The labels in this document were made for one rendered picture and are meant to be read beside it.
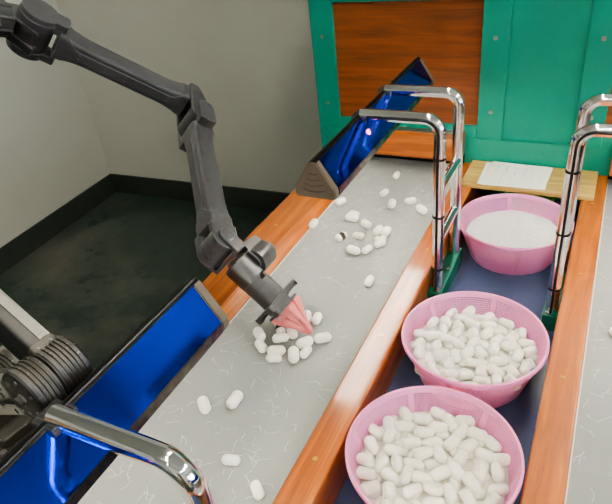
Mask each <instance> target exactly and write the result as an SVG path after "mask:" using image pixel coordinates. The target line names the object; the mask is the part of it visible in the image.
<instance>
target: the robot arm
mask: <svg viewBox="0 0 612 504"><path fill-rule="evenodd" d="M53 35H56V39H55V41H54V43H53V46H52V48H51V47H49V46H48V45H49V43H50V41H51V39H52V37H53ZM0 37H4V38H6V44H7V46H8V47H9V49H10V50H11V51H12V52H14V53H15V54H17V55H18V56H20V57H22V58H24V59H27V60H31V61H39V60H40V61H42V62H44V63H47V64H49V65H52V64H53V62H54V60H55V59H57V60H60V61H66V62H69V63H72V64H75V65H78V66H80V67H83V68H85V69H87V70H89V71H91V72H93V73H96V74H98V75H100V76H102V77H104V78H106V79H109V80H111V81H113V82H115V83H117V84H119V85H121V86H124V87H126V88H128V89H130V90H132V91H134V92H137V93H139V94H141V95H143V96H145V97H147V98H149V99H152V100H154V101H156V102H158V103H160V104H162V105H163V106H165V107H166V108H168V109H169V110H171V111H172V112H173V113H174V114H176V116H177V131H178V134H177V138H178V145H179V149H180V150H182V151H184V152H187V158H188V164H189V170H190V177H191V183H192V189H193V196H194V202H195V208H196V220H197V221H196V233H197V237H196V239H195V246H196V253H197V256H198V258H199V261H200V262H201V263H202V264H203V265H204V266H205V267H206V268H207V269H208V270H209V271H210V270H212V271H213V272H214V273H215V274H216V275H218V274H219V273H220V272H221V271H222V270H223V269H224V268H225V267H226V266H227V265H228V267H229V269H228V271H227V272H226V275H227V276H228V277H229V278H230V279H231V280H232V281H233V282H234V283H236V284H237V285H238V286H239V287H240V288H241V289H242V290H243V291H244V292H245V293H247V294H248V295H249V296H250V297H251V298H252V299H253V300H254V301H255V302H256V303H258V304H259V305H260V306H261V307H262V308H263V309H264V311H263V312H262V313H261V314H260V316H259V317H258V318H257V319H256V320H255V322H256V323H258V324H259V325H261V324H262V323H263V322H264V321H265V319H266V318H267V316H268V315H269V316H270V317H271V318H270V319H269V321H270V322H272V323H273V324H274V325H278V326H282V327H286V328H290V329H294V330H297V331H299V332H302V333H304V334H307V335H310V334H311V333H312V332H313V329H312V327H311V324H310V322H309V320H308V318H307V316H306V313H305V310H304V307H303V304H302V302H301V299H300V296H299V295H297V294H296V293H294V294H293V295H292V296H291V297H289V296H288V294H289V292H290V291H291V290H292V289H293V287H294V286H295V285H296V284H298V282H297V281H296V280H295V279H294V278H293V279H292V280H291V281H290V282H289V283H288V284H287V285H286V286H285V287H284V288H283V287H281V286H280V285H279V284H278V283H277V282H276V281H275V280H274V279H273V278H272V277H271V276H269V275H268V274H267V273H266V272H265V270H266V269H267V268H268V267H269V266H270V265H271V264H272V263H273V262H274V261H275V259H276V256H277V252H276V249H275V247H274V246H273V244H272V243H270V242H269V241H266V240H261V239H260V238H259V237H258V236H256V235H254V236H252V237H251V238H249V239H248V240H247V241H245V242H243V241H242V240H241V239H240V238H239V237H238V236H237V232H236V227H234V226H233V224H232V219H231V217H230V216H229V213H228V211H227V208H226V204H225V199H224V194H223V189H222V184H221V179H220V174H219V169H218V164H217V159H216V154H215V149H214V142H213V137H214V131H213V127H214V125H215V124H216V123H217V119H216V115H215V110H214V107H213V106H212V105H211V104H210V103H209V102H207V101H206V99H205V97H204V95H203V93H202V92H201V90H200V88H199V86H197V85H195V84H193V83H191V82H190V84H189V85H187V84H185V83H179V82H176V81H173V80H170V79H168V78H166V77H163V76H161V75H159V74H157V73H155V72H153V71H151V70H149V69H147V68H145V67H143V66H141V65H139V64H137V63H135V62H133V61H131V60H129V59H127V58H125V57H123V56H121V55H119V54H117V53H115V52H113V51H111V50H109V49H107V48H105V47H103V46H101V45H99V44H97V43H94V42H92V41H91V40H89V39H87V38H85V37H84V36H82V35H81V34H79V33H78V32H76V31H75V30H74V29H73V28H72V27H71V20H70V19H69V18H67V17H65V16H63V15H61V14H59V13H58V12H57V10H56V9H55V8H53V7H52V6H51V5H50V4H48V3H47V2H45V1H43V0H22V2H21V3H20V4H19V5H18V4H13V3H8V2H6V1H5V0H0ZM232 251H233V252H232ZM231 252H232V253H231ZM230 254H231V255H230ZM229 255H230V256H229ZM228 256H229V257H228ZM227 257H228V258H227ZM235 257H236V258H235ZM226 258H227V259H226ZM225 259H226V260H225ZM224 260H225V261H224ZM223 261H224V262H223Z"/></svg>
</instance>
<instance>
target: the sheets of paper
mask: <svg viewBox="0 0 612 504"><path fill-rule="evenodd" d="M552 169H553V168H551V167H544V166H533V165H524V164H515V163H506V162H497V161H493V163H491V162H487V163H486V165H485V167H484V169H483V171H482V174H481V176H480V178H479V180H478V182H477V184H481V185H493V186H506V187H517V188H527V189H537V190H544V189H545V188H546V184H547V182H548V179H549V177H550V174H551V172H552Z"/></svg>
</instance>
